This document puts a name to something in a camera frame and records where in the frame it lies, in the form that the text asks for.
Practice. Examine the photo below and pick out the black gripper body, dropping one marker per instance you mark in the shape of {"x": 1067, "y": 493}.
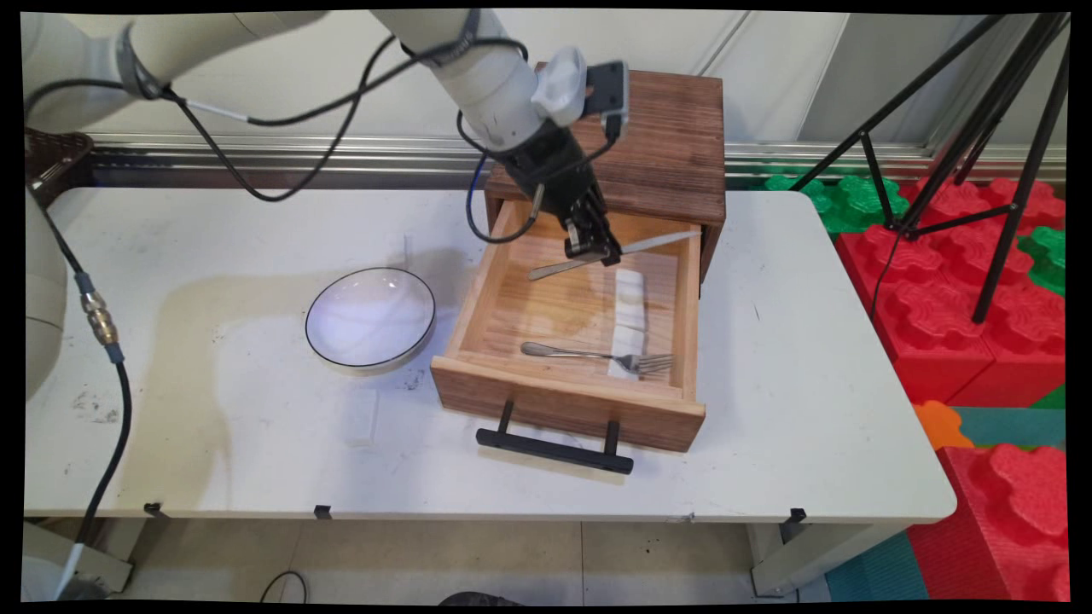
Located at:
{"x": 550, "y": 166}

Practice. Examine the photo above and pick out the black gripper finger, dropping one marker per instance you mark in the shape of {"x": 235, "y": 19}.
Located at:
{"x": 607, "y": 234}
{"x": 582, "y": 240}

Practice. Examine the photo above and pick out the silver table knife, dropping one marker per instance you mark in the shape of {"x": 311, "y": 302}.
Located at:
{"x": 657, "y": 242}

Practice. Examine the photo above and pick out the silver fork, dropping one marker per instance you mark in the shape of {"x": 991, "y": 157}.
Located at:
{"x": 597, "y": 354}

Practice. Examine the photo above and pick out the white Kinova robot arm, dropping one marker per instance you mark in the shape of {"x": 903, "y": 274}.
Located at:
{"x": 495, "y": 85}

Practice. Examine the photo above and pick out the dark wooden cabinet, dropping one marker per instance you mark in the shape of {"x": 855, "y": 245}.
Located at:
{"x": 674, "y": 136}

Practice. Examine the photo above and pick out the light wooden drawer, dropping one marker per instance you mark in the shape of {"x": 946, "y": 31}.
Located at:
{"x": 563, "y": 399}

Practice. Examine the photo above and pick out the small white foam block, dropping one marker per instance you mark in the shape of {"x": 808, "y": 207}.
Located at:
{"x": 408, "y": 250}

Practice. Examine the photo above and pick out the white bowl black rim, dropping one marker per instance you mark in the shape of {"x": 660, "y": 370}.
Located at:
{"x": 370, "y": 320}

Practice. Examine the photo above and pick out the red foam block stack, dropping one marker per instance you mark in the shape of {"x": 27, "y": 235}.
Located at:
{"x": 930, "y": 315}

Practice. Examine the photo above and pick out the orange foam puzzle piece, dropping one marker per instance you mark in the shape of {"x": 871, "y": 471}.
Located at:
{"x": 938, "y": 425}

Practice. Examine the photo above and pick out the black tripod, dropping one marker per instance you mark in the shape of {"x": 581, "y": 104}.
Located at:
{"x": 1015, "y": 170}

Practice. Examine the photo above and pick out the teal foam mat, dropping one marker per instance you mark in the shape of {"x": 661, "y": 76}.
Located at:
{"x": 1015, "y": 426}
{"x": 879, "y": 571}

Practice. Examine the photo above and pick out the green foam puzzle piece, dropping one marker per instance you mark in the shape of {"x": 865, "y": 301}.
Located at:
{"x": 1048, "y": 256}

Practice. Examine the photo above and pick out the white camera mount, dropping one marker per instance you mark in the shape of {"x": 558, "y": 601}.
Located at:
{"x": 560, "y": 85}

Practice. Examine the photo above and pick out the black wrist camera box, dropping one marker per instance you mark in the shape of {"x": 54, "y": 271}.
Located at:
{"x": 607, "y": 89}

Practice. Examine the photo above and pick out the aluminium wall rail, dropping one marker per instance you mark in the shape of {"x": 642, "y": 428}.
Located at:
{"x": 810, "y": 158}

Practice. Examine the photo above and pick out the dark base bracket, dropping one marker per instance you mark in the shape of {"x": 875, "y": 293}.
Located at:
{"x": 55, "y": 158}

